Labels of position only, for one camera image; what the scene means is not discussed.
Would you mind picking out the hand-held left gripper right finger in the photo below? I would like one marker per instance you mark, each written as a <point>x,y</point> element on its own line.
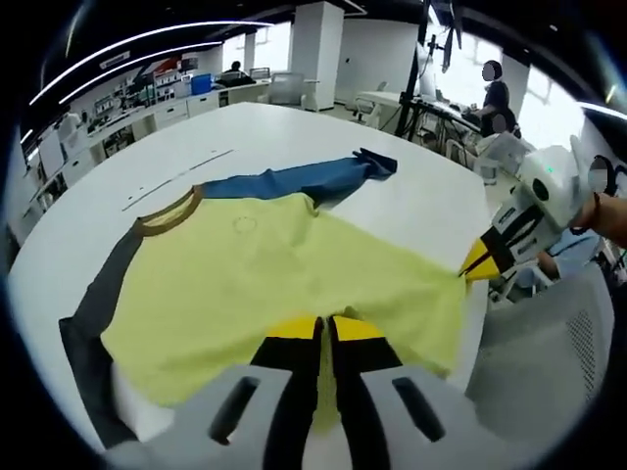
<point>372,387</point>

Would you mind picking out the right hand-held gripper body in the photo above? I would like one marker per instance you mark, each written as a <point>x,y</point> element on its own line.
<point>548,181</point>

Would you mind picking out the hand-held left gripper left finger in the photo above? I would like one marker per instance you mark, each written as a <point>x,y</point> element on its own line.
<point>274,382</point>

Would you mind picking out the yellow blue grey garment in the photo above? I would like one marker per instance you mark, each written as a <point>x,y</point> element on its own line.
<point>255,264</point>

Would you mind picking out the grey mesh office chair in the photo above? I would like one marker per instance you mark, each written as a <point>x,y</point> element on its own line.
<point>544,352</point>

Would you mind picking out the black tripod stand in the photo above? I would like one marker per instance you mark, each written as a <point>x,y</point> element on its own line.
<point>409,88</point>

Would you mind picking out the white flat table strip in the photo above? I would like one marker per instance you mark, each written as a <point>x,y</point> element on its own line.
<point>181,176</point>

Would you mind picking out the wide white pillar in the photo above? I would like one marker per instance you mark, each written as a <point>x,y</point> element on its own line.
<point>316,54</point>

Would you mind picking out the row of white cabinets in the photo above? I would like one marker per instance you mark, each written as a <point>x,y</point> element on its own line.
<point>161,110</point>

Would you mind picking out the blue storage bin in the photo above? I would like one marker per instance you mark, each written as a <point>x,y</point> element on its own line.
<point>203,84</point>

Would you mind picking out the ceiling air vent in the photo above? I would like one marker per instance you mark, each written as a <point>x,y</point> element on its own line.
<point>115,59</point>

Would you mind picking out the long curved ceiling light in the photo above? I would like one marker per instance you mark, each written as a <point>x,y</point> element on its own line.
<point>137,41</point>

